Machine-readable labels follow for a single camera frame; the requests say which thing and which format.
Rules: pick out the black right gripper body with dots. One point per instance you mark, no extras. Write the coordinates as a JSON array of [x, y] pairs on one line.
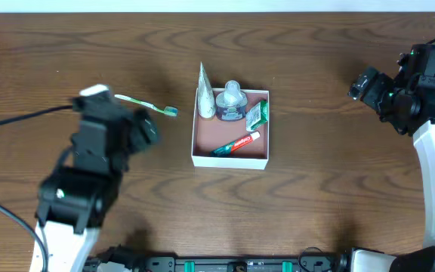
[[363, 86]]

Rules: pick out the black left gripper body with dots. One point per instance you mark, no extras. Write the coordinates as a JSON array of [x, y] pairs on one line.
[[142, 128]]

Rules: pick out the white square box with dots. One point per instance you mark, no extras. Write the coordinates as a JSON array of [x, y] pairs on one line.
[[210, 134]]

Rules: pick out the white Pantene tube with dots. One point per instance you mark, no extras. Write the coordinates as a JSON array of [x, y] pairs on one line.
[[205, 96]]

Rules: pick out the red green toothpaste tube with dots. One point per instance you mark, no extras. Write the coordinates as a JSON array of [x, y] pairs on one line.
[[233, 146]]

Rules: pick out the small clear pump bottle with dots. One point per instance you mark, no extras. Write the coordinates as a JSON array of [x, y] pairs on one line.
[[231, 102]]

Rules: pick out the green white soap box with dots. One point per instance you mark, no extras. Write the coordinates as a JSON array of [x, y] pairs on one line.
[[257, 116]]

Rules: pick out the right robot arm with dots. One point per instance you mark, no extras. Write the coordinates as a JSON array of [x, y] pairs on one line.
[[423, 259]]

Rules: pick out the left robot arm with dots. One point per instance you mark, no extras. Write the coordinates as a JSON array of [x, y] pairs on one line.
[[75, 197]]

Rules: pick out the white green toothbrush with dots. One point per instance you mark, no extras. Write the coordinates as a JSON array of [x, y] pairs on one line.
[[167, 110]]

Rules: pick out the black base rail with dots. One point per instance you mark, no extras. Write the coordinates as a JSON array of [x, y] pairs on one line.
[[124, 259]]

